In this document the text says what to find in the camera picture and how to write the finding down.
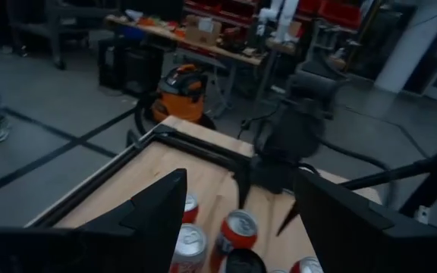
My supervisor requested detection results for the cardboard box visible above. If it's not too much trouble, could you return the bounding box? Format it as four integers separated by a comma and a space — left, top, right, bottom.
185, 14, 222, 47

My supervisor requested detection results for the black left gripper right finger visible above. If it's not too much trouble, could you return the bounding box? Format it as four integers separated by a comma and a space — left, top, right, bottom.
293, 170, 437, 273

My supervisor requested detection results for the white pillar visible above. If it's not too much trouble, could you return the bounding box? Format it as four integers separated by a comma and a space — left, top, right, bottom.
373, 0, 437, 94

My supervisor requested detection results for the black equipment case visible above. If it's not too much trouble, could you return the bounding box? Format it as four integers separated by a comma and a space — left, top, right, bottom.
97, 37, 127, 90
121, 45, 165, 98

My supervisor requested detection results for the silver diet cola can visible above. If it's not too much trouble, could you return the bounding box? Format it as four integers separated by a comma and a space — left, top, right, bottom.
169, 223, 208, 273

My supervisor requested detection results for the red cola can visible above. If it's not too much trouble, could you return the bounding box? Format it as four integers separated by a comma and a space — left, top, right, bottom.
289, 256, 325, 273
209, 209, 259, 273
182, 192, 200, 224

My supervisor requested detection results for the black aluminium table frame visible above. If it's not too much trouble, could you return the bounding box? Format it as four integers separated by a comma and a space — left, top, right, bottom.
24, 123, 256, 228

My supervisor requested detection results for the black cart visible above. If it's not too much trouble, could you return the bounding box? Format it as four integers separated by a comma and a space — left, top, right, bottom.
8, 0, 121, 71

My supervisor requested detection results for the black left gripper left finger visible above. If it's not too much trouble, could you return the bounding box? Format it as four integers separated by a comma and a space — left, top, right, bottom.
0, 168, 188, 273

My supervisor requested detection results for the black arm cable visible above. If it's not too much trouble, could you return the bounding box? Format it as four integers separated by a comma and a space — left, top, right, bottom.
315, 138, 398, 208

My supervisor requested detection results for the blue bin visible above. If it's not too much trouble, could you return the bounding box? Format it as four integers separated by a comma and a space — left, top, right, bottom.
118, 24, 147, 41

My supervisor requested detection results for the orange shop vacuum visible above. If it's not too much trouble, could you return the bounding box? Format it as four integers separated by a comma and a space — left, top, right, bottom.
150, 63, 209, 124

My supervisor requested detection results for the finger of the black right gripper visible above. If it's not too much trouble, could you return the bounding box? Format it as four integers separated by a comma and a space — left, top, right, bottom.
276, 202, 300, 237
233, 162, 253, 210

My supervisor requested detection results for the wooden workbench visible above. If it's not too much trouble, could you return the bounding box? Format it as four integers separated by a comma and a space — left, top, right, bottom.
104, 14, 299, 67

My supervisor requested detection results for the white black-topped energy drink can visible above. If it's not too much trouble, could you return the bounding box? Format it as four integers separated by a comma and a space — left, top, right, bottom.
224, 248, 268, 273

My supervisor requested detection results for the white bracket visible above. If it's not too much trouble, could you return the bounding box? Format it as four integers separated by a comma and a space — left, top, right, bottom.
415, 206, 431, 224

